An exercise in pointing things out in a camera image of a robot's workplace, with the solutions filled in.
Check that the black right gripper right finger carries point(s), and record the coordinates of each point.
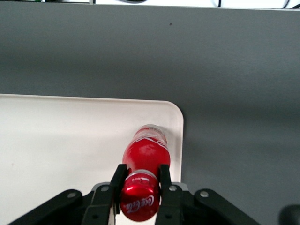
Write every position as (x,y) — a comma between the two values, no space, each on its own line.
(171,206)

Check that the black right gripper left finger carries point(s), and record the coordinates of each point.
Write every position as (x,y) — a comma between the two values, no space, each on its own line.
(100,206)

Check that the red coke bottle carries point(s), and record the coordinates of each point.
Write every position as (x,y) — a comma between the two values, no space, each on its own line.
(145,152)

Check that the cream rectangular tray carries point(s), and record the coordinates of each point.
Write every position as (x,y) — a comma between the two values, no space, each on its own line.
(58,140)

